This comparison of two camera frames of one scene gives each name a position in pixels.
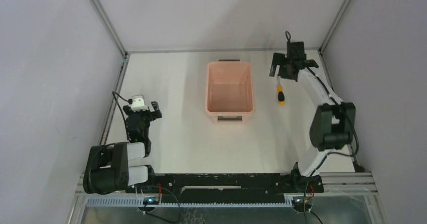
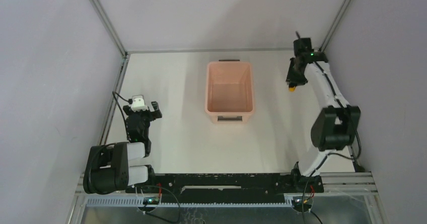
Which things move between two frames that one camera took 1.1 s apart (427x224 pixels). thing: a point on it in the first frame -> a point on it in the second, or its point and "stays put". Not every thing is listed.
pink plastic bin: (229, 96) stays put
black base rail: (227, 188) stays put
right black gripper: (286, 67) -> (295, 77)
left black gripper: (143, 115) stays put
